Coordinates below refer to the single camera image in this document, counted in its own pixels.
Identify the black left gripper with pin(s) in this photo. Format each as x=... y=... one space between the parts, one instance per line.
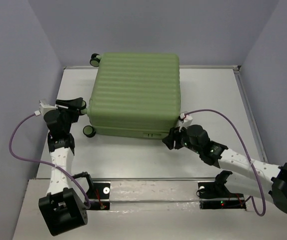
x=75 y=103

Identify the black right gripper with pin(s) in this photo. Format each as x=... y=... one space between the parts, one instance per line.
x=174 y=134

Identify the green suitcase blue lining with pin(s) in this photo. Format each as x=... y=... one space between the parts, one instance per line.
x=135 y=95

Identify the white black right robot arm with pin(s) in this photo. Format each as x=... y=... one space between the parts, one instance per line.
x=238 y=174

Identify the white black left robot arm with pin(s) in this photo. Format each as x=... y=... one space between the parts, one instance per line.
x=62 y=209

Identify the green suitcase wheel lid lower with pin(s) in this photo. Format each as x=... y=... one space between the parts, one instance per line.
x=83 y=105

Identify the green suitcase wheel lid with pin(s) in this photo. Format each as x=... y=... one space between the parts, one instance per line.
x=95 y=60
x=83 y=105

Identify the green suitcase wheel front left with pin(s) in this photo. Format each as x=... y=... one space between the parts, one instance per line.
x=89 y=131

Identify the green suitcase wheel lid upper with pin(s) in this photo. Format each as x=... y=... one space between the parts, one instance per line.
x=95 y=60

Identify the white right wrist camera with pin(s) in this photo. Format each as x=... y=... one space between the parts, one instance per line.
x=185 y=120

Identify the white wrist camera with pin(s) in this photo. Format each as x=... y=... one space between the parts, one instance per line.
x=185 y=120
x=43 y=108

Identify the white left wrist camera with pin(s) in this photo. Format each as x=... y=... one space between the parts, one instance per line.
x=43 y=108

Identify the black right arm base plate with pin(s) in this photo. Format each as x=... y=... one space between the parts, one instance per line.
x=216 y=197

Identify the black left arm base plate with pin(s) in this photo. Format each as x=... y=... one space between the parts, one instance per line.
x=100 y=196

